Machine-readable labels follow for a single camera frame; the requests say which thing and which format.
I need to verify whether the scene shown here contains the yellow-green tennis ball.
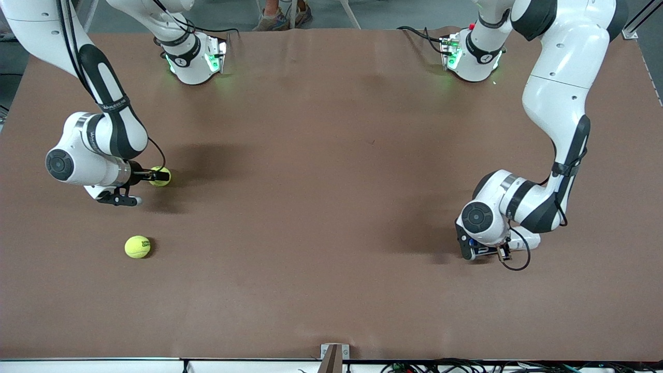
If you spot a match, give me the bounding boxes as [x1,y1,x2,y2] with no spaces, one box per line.
[124,235,152,259]
[149,166,173,188]

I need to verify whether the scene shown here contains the brown table cover sheet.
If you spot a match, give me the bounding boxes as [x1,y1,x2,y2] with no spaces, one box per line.
[0,26,663,362]

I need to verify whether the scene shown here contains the black cable bundle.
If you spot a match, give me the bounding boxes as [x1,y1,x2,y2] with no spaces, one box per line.
[381,357,663,373]

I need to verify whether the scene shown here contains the black right base cable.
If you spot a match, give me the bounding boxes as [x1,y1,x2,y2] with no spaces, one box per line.
[153,0,241,39]

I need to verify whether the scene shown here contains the black base cable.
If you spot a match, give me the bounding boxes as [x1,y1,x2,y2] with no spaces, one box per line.
[398,26,446,55]
[153,0,241,39]

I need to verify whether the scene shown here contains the small metal edge bracket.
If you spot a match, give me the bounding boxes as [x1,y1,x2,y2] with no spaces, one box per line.
[320,343,350,373]

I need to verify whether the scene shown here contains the white table edge rail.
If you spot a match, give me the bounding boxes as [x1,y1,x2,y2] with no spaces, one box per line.
[0,357,322,373]

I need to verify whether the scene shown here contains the black left base cable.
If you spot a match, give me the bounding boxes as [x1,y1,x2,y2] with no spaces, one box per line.
[398,26,446,55]

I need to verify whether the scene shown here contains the aluminium frame profile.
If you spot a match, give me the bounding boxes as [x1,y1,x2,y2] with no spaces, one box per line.
[622,0,663,40]

